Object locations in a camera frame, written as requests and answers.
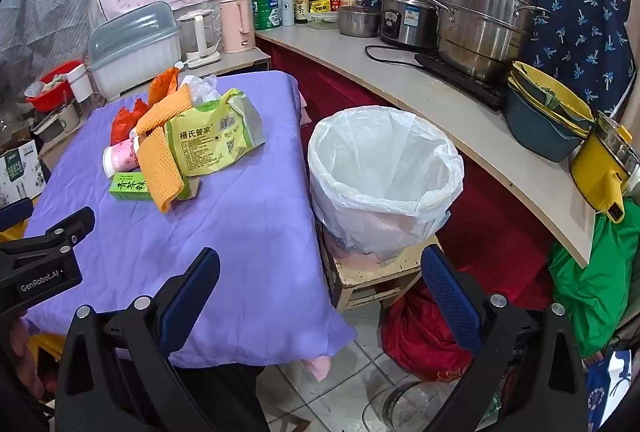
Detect grey plastic sheet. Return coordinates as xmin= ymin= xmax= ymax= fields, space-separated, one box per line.
xmin=0 ymin=0 xmax=108 ymax=85

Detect purple table cloth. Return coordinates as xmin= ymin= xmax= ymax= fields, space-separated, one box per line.
xmin=22 ymin=70 xmax=358 ymax=368

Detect yellow cloth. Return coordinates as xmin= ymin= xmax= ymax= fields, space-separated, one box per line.
xmin=22 ymin=331 xmax=65 ymax=365

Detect green cardboard box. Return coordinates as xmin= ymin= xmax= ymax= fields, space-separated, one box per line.
xmin=109 ymin=172 xmax=201 ymax=203

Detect orange plastic bag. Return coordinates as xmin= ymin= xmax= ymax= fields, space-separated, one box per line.
xmin=147 ymin=66 xmax=182 ymax=110

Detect green plastic bag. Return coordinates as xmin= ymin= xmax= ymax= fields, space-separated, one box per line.
xmin=547 ymin=212 xmax=640 ymax=360

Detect orange foam fruit net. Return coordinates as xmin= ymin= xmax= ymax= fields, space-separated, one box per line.
xmin=134 ymin=89 xmax=195 ymax=214

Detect pink underlay cloth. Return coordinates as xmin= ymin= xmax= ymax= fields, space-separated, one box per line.
xmin=300 ymin=352 xmax=333 ymax=383

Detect small steel pot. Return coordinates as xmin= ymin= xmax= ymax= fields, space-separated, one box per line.
xmin=336 ymin=0 xmax=383 ymax=38

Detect red curtain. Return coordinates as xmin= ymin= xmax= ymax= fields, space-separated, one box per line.
xmin=255 ymin=34 xmax=556 ymax=313

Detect white foam net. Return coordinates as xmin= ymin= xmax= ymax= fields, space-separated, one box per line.
xmin=177 ymin=72 xmax=223 ymax=105

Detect small wooden stool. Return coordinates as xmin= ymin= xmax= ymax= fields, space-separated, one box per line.
xmin=315 ymin=222 xmax=443 ymax=311

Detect blue white printed bag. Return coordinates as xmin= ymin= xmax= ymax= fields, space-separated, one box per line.
xmin=585 ymin=349 xmax=633 ymax=432

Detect white glass kettle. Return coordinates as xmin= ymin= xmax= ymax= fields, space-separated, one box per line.
xmin=176 ymin=9 xmax=223 ymax=65

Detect light green snack bag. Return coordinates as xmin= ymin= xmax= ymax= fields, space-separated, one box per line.
xmin=165 ymin=88 xmax=267 ymax=177

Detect navy printed cloth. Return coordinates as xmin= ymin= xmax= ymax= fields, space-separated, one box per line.
xmin=346 ymin=0 xmax=630 ymax=115

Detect pink paper cup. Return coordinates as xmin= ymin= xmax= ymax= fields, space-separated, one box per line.
xmin=102 ymin=138 xmax=143 ymax=179

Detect red-orange plastic bag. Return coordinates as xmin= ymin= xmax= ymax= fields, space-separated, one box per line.
xmin=110 ymin=99 xmax=151 ymax=145

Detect beige small pot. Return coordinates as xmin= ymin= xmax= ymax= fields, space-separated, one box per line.
xmin=31 ymin=100 xmax=81 ymax=137

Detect clear glass jar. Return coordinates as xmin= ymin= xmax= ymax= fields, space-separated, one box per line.
xmin=361 ymin=379 xmax=456 ymax=432

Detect white floral cardboard box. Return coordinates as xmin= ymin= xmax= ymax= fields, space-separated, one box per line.
xmin=0 ymin=139 xmax=48 ymax=200

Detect black power cable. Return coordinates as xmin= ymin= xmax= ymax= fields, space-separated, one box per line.
xmin=364 ymin=44 xmax=426 ymax=68

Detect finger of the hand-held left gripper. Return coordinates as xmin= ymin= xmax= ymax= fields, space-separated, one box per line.
xmin=0 ymin=206 xmax=97 ymax=263
xmin=0 ymin=198 xmax=35 ymax=233

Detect white cup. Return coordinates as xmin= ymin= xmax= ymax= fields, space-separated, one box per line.
xmin=66 ymin=63 xmax=91 ymax=102

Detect bin with white plastic liner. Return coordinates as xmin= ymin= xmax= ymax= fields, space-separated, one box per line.
xmin=306 ymin=108 xmax=465 ymax=270

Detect clear food container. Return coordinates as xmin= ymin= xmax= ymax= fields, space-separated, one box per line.
xmin=306 ymin=12 xmax=340 ymax=30

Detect steel rice cooker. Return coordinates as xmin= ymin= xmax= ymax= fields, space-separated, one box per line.
xmin=379 ymin=0 xmax=443 ymax=50

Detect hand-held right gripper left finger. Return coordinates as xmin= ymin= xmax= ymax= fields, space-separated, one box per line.
xmin=54 ymin=247 xmax=223 ymax=432

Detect pink electric kettle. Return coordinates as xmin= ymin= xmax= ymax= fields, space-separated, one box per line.
xmin=219 ymin=0 xmax=257 ymax=55

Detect yellow plastic basin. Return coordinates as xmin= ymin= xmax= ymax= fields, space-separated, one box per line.
xmin=509 ymin=60 xmax=598 ymax=139

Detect person's left hand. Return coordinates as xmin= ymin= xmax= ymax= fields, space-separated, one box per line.
xmin=0 ymin=314 xmax=48 ymax=400

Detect large steel steamer pot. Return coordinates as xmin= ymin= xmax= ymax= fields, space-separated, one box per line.
xmin=424 ymin=0 xmax=551 ymax=83

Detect black induction cooker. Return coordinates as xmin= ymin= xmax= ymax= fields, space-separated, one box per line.
xmin=414 ymin=50 xmax=511 ymax=111

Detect white dish storage box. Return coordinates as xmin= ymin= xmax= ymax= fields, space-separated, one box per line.
xmin=87 ymin=2 xmax=183 ymax=101

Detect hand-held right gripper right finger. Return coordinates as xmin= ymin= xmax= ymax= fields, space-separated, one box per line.
xmin=421 ymin=245 xmax=590 ymax=432

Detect red plastic basin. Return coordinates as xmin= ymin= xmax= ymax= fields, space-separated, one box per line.
xmin=24 ymin=60 xmax=83 ymax=113

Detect green tin can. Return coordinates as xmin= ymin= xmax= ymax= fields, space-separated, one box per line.
xmin=250 ymin=0 xmax=283 ymax=31

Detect shiny red bag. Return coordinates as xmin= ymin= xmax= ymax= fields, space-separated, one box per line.
xmin=381 ymin=284 xmax=476 ymax=383

